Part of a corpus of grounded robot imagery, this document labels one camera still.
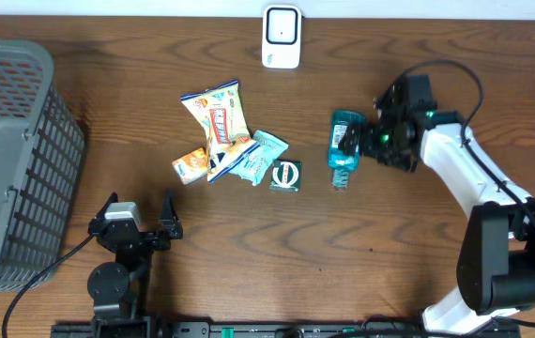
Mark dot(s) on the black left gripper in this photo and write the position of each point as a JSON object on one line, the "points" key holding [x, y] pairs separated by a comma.
{"points": [[170, 224]]}

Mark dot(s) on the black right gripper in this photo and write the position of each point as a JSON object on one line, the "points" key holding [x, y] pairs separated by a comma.
{"points": [[365, 143]]}

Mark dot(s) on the teal deodorant bottle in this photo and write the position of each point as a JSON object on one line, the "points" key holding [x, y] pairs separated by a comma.
{"points": [[343, 153]]}

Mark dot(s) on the green Zam-Buk ointment box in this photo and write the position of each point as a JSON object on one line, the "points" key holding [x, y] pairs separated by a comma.
{"points": [[286, 176]]}

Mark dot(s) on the orange small carton box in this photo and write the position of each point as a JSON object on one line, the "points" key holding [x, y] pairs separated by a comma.
{"points": [[192, 166]]}

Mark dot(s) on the mint green wipes packet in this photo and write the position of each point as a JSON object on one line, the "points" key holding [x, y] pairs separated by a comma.
{"points": [[254, 167]]}

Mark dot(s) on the yellow snack chip bag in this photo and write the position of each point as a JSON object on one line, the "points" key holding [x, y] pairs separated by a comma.
{"points": [[228, 141]]}

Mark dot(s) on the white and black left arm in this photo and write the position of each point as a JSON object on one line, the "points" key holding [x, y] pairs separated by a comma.
{"points": [[118, 288]]}

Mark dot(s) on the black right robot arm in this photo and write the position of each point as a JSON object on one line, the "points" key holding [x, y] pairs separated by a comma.
{"points": [[495, 272]]}

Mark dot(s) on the white barcode scanner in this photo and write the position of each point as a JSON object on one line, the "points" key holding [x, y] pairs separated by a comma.
{"points": [[281, 37]]}

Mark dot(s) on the grey plastic mesh basket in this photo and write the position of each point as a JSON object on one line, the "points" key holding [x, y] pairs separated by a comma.
{"points": [[42, 152]]}

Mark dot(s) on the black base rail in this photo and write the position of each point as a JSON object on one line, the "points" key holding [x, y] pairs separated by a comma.
{"points": [[374, 329]]}

